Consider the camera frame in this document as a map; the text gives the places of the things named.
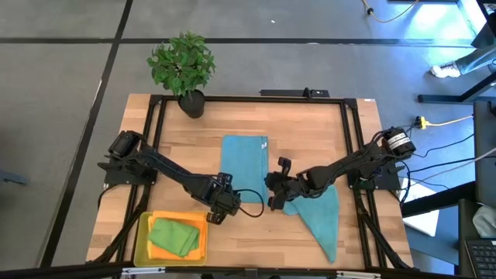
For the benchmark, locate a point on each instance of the yellow plastic bin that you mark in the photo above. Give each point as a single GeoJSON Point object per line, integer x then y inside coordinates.
{"type": "Point", "coordinates": [138, 250]}

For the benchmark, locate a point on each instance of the person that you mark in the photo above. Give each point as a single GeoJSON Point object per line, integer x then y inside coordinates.
{"type": "Point", "coordinates": [445, 70]}

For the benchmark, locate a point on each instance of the black bar bracket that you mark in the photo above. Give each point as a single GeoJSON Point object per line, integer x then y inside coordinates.
{"type": "Point", "coordinates": [286, 93]}

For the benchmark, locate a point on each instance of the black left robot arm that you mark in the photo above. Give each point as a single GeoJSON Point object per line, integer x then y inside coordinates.
{"type": "Point", "coordinates": [166, 168]}

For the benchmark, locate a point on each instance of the black desk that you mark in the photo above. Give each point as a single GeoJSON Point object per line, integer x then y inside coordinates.
{"type": "Point", "coordinates": [484, 155]}

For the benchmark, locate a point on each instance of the black keyboard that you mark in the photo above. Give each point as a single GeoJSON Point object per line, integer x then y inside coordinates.
{"type": "Point", "coordinates": [482, 255]}

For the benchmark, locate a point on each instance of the black desk frame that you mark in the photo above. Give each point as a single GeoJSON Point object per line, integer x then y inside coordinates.
{"type": "Point", "coordinates": [438, 99]}

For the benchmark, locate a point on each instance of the potted green plant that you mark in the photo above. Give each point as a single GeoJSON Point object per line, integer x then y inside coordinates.
{"type": "Point", "coordinates": [182, 66]}

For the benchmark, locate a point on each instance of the white flat box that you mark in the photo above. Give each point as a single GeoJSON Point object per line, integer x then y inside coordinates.
{"type": "Point", "coordinates": [424, 222]}

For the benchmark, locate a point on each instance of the grey cloth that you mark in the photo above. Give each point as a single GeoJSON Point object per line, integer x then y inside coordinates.
{"type": "Point", "coordinates": [486, 221]}

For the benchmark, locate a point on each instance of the teal microfiber towel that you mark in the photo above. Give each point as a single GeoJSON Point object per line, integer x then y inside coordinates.
{"type": "Point", "coordinates": [317, 221]}
{"type": "Point", "coordinates": [244, 159]}

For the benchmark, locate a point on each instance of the orange microfiber towel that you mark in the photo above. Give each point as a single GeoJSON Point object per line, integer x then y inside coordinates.
{"type": "Point", "coordinates": [195, 253]}

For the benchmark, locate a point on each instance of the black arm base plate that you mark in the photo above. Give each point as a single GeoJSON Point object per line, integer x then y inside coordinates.
{"type": "Point", "coordinates": [116, 179]}
{"type": "Point", "coordinates": [381, 182]}

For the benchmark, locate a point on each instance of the black table frame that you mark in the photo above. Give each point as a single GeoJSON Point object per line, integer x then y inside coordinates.
{"type": "Point", "coordinates": [248, 99]}

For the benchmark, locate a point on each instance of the silver aluminium bracket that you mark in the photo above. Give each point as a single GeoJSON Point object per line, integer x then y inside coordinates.
{"type": "Point", "coordinates": [358, 274]}
{"type": "Point", "coordinates": [143, 270]}

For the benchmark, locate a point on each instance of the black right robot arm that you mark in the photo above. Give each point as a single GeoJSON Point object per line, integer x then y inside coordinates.
{"type": "Point", "coordinates": [348, 162]}

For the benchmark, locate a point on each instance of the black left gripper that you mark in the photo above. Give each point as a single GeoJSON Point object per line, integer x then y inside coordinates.
{"type": "Point", "coordinates": [222, 197]}

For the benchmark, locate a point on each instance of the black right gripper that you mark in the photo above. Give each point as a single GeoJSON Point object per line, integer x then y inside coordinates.
{"type": "Point", "coordinates": [286, 186]}

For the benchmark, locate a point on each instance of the green microfiber towel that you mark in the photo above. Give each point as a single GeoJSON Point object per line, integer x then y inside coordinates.
{"type": "Point", "coordinates": [172, 236]}

